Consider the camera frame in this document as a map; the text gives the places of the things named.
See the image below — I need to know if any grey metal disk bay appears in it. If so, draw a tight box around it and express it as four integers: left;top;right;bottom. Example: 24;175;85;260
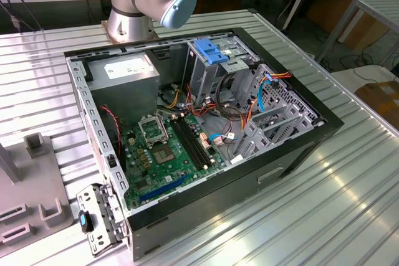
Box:
230;63;325;167

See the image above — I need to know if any black RAM slot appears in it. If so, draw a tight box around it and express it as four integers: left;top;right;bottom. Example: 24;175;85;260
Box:
170;118;208;170
183;115;218;163
179;116;214;166
174;117;211;168

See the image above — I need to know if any grey metal optical drive cage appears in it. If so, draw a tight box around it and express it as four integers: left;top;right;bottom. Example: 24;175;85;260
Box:
182;34;259;108

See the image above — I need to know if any green motherboard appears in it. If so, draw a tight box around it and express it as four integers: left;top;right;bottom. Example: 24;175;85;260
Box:
120;113;230;212

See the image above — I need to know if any metal socket cover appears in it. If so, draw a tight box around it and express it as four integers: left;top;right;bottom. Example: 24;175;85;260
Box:
138;115;171;149

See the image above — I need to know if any CPU socket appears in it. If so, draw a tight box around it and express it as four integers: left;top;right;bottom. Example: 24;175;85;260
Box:
153;143;178;166

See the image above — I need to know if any blue plastic drive latch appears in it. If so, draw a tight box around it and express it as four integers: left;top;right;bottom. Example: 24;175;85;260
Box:
193;39;231;65

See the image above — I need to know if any grey power supply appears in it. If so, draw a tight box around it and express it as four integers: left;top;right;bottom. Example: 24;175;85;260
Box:
85;52;161;128

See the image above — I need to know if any blue expansion slot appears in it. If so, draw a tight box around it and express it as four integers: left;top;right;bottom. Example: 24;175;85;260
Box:
139;174;190;203

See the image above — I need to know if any black PC case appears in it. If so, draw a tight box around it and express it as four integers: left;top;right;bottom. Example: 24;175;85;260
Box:
63;27;345;262

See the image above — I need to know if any black latch with blue tab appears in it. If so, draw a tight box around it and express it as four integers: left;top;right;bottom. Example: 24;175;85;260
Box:
77;211;96;233

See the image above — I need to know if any large brown cardboard box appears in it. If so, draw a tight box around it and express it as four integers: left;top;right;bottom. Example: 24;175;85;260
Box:
307;0;386;49

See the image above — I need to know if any grey parts rack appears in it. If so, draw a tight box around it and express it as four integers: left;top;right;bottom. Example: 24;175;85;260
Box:
0;131;75;245

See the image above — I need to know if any red wire bundle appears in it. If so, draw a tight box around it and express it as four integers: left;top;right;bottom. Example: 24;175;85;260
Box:
185;83;221;119

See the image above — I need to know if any pale blue short wire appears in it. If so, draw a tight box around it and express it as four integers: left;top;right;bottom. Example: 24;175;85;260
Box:
207;134;226;146

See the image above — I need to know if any yellow wire bundle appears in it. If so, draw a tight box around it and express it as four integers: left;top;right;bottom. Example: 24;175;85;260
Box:
168;85;183;110

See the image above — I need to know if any black wire bundle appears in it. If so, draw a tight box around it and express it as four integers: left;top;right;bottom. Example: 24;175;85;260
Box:
214;74;250;122

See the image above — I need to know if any blue flat data wire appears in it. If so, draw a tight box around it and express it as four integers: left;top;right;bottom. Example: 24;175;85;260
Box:
257;75;276;113

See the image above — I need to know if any red and black twisted wire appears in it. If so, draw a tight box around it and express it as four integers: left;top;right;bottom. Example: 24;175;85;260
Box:
99;106;122;158

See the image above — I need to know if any orange power wire bundle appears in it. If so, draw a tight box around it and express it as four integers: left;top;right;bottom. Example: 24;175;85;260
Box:
239;72;292;133

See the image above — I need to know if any metal expansion slot bracket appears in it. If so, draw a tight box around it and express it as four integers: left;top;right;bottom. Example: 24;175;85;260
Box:
76;181;130;258

